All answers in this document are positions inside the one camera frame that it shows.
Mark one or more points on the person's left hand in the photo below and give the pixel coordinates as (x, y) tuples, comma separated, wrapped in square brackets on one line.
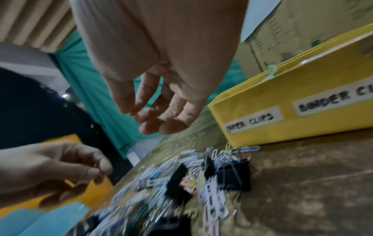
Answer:
[(35, 168)]

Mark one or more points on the person's right hand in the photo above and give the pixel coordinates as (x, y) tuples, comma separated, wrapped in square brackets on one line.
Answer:
[(163, 41)]

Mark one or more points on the yellow divided sorting bin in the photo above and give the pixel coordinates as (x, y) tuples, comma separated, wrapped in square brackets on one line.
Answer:
[(262, 92)]

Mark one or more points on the group of black binder clips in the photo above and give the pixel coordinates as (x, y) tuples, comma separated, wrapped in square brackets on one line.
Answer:
[(233, 177)]

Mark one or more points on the pile of coloured paper clips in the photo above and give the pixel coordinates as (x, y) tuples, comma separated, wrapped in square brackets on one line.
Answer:
[(212, 198)]

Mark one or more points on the brown cardboard box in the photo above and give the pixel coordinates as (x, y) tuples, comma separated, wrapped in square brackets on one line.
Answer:
[(297, 27)]

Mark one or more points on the light blue chair seat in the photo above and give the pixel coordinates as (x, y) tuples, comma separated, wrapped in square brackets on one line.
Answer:
[(43, 221)]

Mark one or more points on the teal curtain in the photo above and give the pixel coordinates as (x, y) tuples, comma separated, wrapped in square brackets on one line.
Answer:
[(87, 80)]

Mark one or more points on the wooden table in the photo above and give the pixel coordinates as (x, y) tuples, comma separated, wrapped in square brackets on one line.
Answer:
[(306, 189)]

